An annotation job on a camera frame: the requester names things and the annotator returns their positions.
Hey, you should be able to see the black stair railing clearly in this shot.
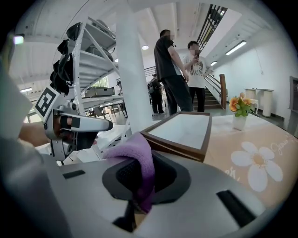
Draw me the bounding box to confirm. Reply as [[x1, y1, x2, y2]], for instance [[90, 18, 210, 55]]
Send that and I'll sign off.
[[196, 4, 228, 51]]

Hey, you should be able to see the dark chair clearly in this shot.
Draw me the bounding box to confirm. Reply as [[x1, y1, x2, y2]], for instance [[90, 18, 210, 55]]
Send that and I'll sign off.
[[111, 103, 129, 119]]

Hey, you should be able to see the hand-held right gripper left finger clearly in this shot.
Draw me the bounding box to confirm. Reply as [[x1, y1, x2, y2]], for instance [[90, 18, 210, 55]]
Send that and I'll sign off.
[[102, 159, 143, 201]]

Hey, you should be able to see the purple fleece cloth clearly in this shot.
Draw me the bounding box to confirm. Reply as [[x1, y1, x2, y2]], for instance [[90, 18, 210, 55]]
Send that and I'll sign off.
[[102, 132, 156, 213]]

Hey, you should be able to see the person's left forearm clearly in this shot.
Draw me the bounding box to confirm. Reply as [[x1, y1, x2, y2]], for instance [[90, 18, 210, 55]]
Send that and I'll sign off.
[[17, 120, 51, 148]]

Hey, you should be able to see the white pillar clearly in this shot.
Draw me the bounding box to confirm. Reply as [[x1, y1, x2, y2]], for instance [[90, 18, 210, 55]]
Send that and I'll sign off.
[[115, 0, 154, 138]]

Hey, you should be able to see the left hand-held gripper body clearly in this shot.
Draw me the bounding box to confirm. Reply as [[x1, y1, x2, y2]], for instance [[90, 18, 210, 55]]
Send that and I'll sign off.
[[34, 86, 114, 161]]

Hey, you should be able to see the flat cardboard carton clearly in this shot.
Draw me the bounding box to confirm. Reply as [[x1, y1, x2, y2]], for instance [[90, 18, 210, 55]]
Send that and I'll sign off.
[[84, 86, 115, 98]]

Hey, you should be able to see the white console table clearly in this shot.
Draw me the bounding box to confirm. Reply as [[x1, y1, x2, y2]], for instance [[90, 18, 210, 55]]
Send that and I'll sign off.
[[244, 88, 275, 118]]

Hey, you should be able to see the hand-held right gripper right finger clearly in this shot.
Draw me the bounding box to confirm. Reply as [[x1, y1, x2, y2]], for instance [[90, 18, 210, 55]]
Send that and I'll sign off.
[[151, 150, 192, 205]]

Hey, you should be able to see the long ceiling lamp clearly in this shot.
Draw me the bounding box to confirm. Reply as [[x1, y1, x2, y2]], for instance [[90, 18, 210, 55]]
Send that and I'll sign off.
[[224, 40, 248, 56]]

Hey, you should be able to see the brown wooden box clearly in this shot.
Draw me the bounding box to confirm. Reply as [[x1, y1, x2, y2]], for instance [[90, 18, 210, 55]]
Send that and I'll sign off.
[[139, 111, 213, 163]]

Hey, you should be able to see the staircase with wooden post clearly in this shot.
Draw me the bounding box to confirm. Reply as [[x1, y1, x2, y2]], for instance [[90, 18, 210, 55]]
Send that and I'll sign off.
[[191, 73, 228, 110]]

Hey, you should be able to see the orange flower bouquet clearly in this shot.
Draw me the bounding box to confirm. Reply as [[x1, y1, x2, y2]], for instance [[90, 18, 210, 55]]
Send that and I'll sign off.
[[229, 92, 256, 118]]

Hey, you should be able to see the white metal shelving rack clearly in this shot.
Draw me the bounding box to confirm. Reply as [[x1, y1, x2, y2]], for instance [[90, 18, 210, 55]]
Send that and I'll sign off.
[[68, 15, 132, 161]]

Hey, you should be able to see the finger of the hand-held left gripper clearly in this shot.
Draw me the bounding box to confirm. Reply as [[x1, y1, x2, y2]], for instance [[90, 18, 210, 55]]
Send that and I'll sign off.
[[74, 131, 98, 151]]

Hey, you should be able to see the person's left hand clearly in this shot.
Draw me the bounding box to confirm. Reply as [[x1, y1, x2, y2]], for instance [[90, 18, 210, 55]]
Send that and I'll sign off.
[[53, 115, 73, 138]]

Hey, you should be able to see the black hanging bag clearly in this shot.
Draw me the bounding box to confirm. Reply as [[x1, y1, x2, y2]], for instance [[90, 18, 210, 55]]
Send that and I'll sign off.
[[49, 53, 75, 96], [66, 22, 81, 42], [57, 39, 70, 56]]

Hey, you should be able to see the grey cabinet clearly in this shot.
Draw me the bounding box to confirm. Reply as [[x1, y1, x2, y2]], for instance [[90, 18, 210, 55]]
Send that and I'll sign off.
[[287, 76, 298, 138]]

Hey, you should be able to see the person's white shirt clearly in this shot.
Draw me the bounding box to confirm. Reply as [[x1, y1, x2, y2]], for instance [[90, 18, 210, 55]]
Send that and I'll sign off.
[[0, 55, 70, 238]]

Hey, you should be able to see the white vase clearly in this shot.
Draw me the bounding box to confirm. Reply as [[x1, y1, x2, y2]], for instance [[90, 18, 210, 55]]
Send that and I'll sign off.
[[232, 113, 248, 131]]

